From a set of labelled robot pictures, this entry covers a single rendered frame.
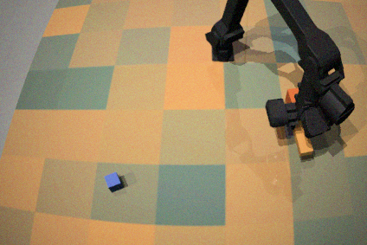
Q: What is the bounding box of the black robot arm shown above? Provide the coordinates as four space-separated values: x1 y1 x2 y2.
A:
205 0 355 138

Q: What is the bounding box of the blue cube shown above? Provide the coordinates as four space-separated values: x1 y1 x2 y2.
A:
104 171 124 192

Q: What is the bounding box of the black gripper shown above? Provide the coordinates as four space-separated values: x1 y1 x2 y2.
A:
265 82 319 130

